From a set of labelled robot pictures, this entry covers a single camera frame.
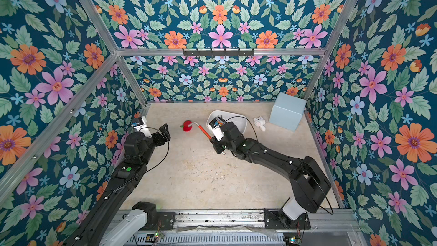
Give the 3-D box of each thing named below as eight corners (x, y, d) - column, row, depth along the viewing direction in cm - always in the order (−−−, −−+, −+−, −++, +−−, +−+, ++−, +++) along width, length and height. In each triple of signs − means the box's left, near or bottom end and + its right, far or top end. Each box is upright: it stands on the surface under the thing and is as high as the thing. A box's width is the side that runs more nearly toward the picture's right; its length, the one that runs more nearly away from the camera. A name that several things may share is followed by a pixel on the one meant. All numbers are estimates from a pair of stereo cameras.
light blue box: (267, 126, 109) (271, 109, 97) (275, 108, 119) (280, 91, 107) (293, 136, 104) (301, 120, 92) (299, 117, 114) (307, 100, 102)
